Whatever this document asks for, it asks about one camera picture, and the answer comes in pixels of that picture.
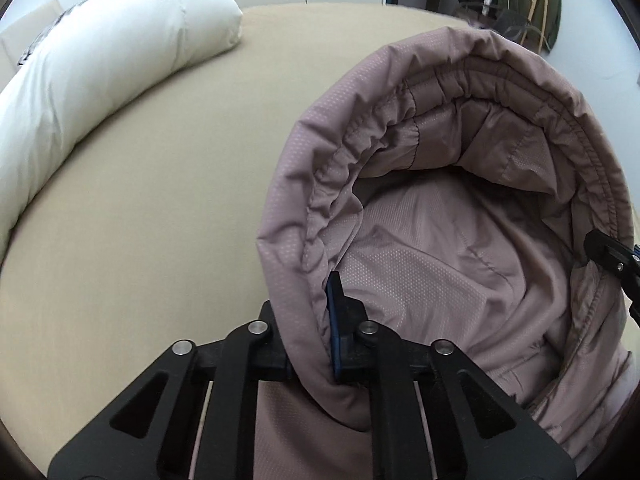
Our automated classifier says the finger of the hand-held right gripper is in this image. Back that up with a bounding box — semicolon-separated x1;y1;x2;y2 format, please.
583;230;640;331

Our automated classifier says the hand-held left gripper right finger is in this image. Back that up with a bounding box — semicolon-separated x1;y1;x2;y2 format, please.
325;271;577;480

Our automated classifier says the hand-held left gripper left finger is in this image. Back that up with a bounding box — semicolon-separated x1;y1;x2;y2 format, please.
47;300;295;480

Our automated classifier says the mauve hooded puffer coat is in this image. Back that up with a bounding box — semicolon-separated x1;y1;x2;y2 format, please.
190;25;640;480

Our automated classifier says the wooden clothes rack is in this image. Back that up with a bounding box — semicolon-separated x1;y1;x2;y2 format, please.
530;0;551;53

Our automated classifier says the bed with beige sheet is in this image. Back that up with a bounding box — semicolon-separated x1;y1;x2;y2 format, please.
0;2;640;480

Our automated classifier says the black chair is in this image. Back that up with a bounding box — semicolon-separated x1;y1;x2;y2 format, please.
452;2;533;46

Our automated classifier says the dark green hanging jacket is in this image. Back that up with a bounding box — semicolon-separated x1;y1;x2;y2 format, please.
496;0;563;55

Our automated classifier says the large white pillow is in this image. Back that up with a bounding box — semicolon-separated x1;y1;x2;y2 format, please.
0;0;244;253

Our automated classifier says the zebra striped pillow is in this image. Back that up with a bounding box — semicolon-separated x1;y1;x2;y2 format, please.
17;1;81;66

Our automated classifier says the beige padded headboard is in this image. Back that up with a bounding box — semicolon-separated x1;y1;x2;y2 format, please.
0;0;66;78

